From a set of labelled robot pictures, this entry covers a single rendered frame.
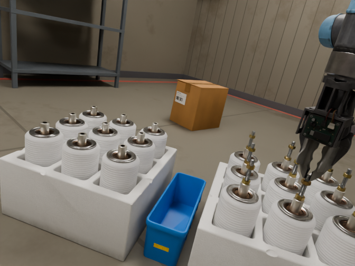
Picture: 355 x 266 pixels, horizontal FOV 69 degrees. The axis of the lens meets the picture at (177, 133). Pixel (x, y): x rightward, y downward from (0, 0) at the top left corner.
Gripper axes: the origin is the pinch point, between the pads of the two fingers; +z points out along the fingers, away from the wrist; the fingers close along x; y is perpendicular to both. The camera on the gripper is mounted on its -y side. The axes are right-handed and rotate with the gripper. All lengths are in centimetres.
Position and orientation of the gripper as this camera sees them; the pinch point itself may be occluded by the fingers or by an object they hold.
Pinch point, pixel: (310, 172)
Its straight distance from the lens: 62.9
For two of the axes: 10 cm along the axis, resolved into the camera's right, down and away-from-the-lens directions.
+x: 6.9, 3.6, -6.2
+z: -1.9, 9.2, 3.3
